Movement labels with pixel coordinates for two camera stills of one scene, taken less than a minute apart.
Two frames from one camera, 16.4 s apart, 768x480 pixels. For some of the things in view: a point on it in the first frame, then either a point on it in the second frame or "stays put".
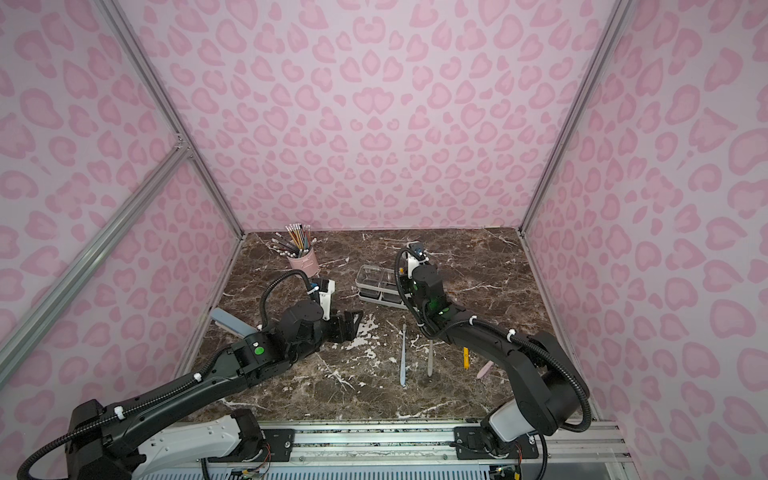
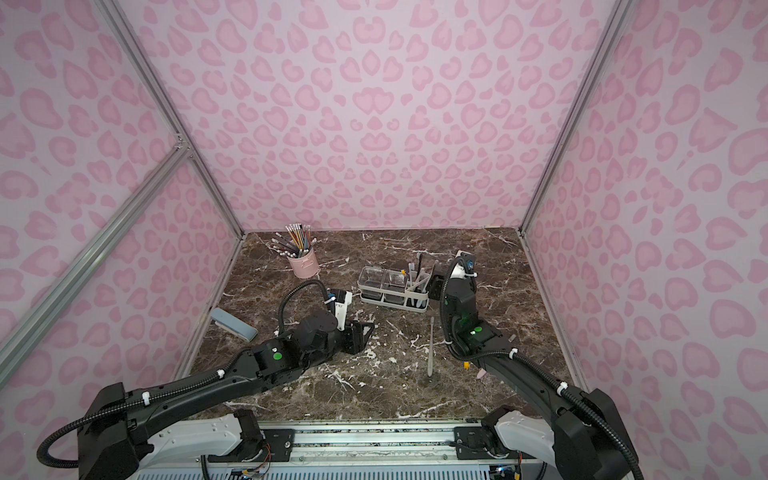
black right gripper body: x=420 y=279 -> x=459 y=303
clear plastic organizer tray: x=379 y=285 stays put
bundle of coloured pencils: x=299 y=243 stays put
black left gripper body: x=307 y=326 -> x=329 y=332
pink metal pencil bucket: x=307 y=264 stays put
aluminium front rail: x=414 y=450 stays put
